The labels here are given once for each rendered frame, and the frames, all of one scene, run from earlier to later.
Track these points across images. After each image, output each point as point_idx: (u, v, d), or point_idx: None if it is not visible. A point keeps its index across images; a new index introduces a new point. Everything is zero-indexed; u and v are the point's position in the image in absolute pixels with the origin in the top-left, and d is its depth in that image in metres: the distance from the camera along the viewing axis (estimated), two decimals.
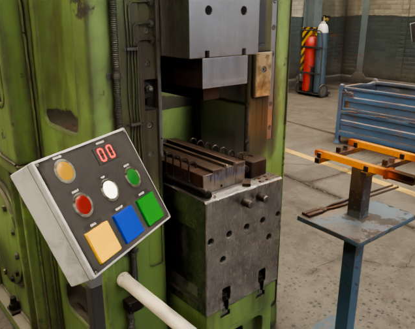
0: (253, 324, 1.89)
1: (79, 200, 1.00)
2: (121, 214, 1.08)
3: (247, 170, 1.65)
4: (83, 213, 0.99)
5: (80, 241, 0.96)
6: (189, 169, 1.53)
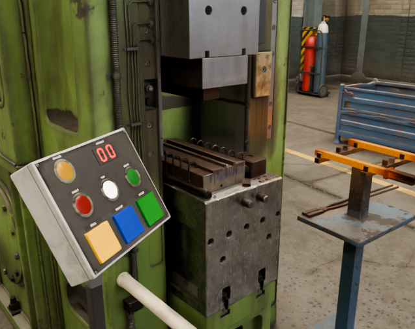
0: (253, 324, 1.89)
1: (79, 200, 1.00)
2: (121, 214, 1.08)
3: (247, 170, 1.65)
4: (83, 213, 0.99)
5: (80, 241, 0.96)
6: (189, 169, 1.53)
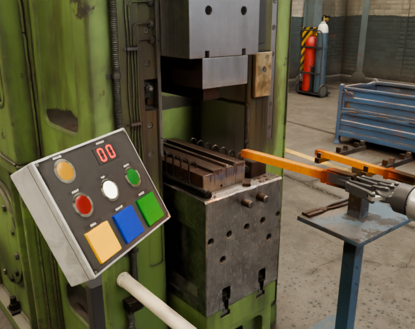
0: (253, 324, 1.89)
1: (79, 200, 1.00)
2: (121, 214, 1.08)
3: (247, 170, 1.65)
4: (83, 213, 0.99)
5: (80, 241, 0.96)
6: (189, 169, 1.53)
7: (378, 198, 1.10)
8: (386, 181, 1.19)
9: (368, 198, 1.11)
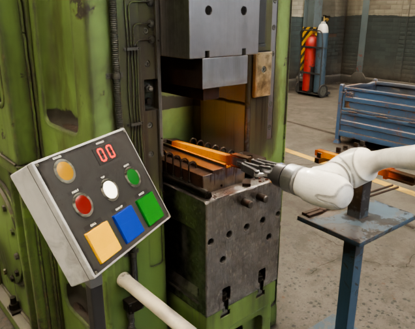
0: (253, 324, 1.89)
1: (79, 200, 1.00)
2: (121, 214, 1.08)
3: None
4: (83, 213, 0.99)
5: (80, 241, 0.96)
6: (189, 169, 1.53)
7: (261, 175, 1.40)
8: (274, 162, 1.48)
9: (254, 175, 1.40)
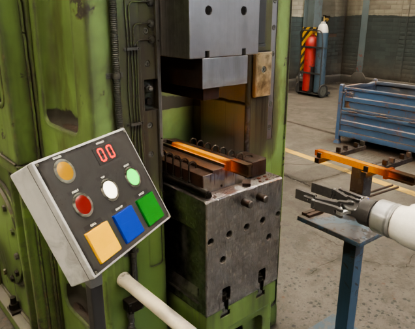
0: (253, 324, 1.89)
1: (79, 200, 1.00)
2: (121, 214, 1.08)
3: None
4: (83, 213, 0.99)
5: (80, 241, 0.96)
6: (189, 169, 1.53)
7: (345, 213, 1.19)
8: (358, 194, 1.27)
9: (337, 213, 1.19)
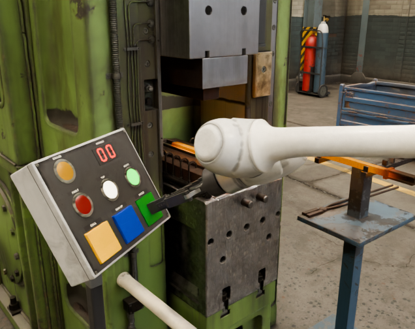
0: (253, 324, 1.89)
1: (79, 200, 1.00)
2: (121, 214, 1.08)
3: None
4: (83, 213, 0.99)
5: (80, 241, 0.96)
6: (189, 169, 1.53)
7: (193, 192, 1.05)
8: None
9: (185, 198, 1.05)
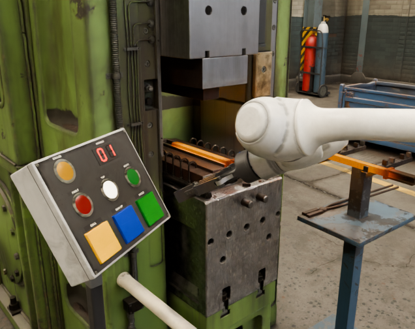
0: (253, 324, 1.89)
1: (79, 200, 1.00)
2: (121, 214, 1.08)
3: None
4: (83, 213, 0.99)
5: (80, 241, 0.96)
6: (189, 169, 1.53)
7: (225, 179, 1.01)
8: None
9: (218, 184, 1.01)
